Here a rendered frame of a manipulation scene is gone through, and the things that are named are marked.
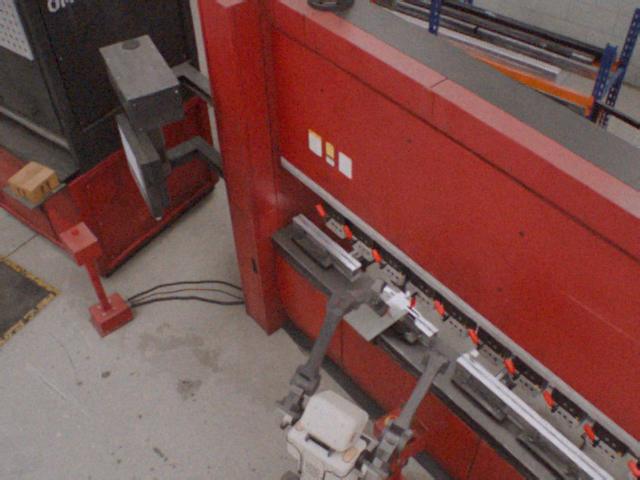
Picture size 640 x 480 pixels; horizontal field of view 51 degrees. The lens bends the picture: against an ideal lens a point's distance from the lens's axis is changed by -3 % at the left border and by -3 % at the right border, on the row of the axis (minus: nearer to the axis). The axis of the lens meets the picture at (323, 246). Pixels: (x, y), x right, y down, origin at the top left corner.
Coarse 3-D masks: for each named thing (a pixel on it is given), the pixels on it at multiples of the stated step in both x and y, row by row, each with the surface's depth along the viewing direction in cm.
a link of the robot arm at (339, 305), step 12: (336, 300) 271; (348, 300) 272; (336, 312) 268; (348, 312) 274; (324, 324) 271; (336, 324) 272; (324, 336) 272; (324, 348) 274; (312, 360) 276; (312, 372) 277; (312, 384) 278
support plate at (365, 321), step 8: (384, 296) 342; (352, 312) 336; (360, 312) 336; (368, 312) 336; (400, 312) 335; (352, 320) 333; (360, 320) 332; (368, 320) 332; (376, 320) 332; (384, 320) 332; (392, 320) 332; (360, 328) 329; (368, 328) 329; (376, 328) 329; (384, 328) 329; (368, 336) 326
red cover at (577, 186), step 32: (288, 0) 283; (288, 32) 289; (320, 32) 271; (352, 32) 264; (352, 64) 266; (384, 64) 250; (416, 64) 248; (416, 96) 245; (448, 96) 234; (448, 128) 240; (480, 128) 228; (512, 128) 222; (512, 160) 223; (544, 160) 212; (576, 160) 211; (544, 192) 219; (576, 192) 208; (608, 192) 201; (608, 224) 204
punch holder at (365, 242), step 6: (354, 228) 333; (354, 234) 335; (360, 234) 330; (366, 234) 326; (354, 240) 338; (360, 240) 333; (366, 240) 329; (372, 240) 324; (354, 246) 341; (360, 246) 336; (366, 246) 332; (372, 246) 327; (378, 246) 330; (360, 252) 339; (366, 252) 334; (378, 252) 334; (366, 258) 337; (372, 258) 333
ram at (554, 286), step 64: (320, 64) 286; (320, 128) 311; (384, 128) 273; (384, 192) 296; (448, 192) 261; (512, 192) 233; (448, 256) 282; (512, 256) 250; (576, 256) 224; (512, 320) 269; (576, 320) 239; (576, 384) 256
